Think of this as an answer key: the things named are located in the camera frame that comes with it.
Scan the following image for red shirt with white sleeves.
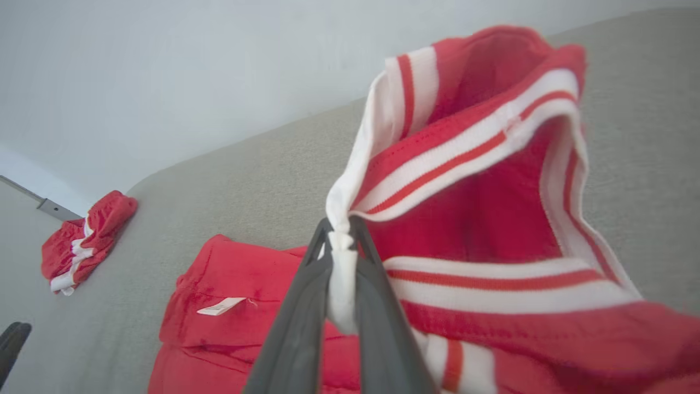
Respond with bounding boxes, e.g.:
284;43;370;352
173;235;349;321
148;25;700;394

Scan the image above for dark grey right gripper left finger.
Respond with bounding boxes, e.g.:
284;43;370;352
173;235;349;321
243;217;335;394

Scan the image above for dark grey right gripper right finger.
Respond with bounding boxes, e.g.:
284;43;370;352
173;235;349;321
349;216;439;394

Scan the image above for red shorts with white panels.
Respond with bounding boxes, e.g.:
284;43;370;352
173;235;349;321
41;189;139;297

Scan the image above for grey baseboard strip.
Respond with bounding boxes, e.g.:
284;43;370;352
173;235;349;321
0;175;84;223

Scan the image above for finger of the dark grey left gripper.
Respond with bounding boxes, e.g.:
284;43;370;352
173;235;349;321
0;321;33;387

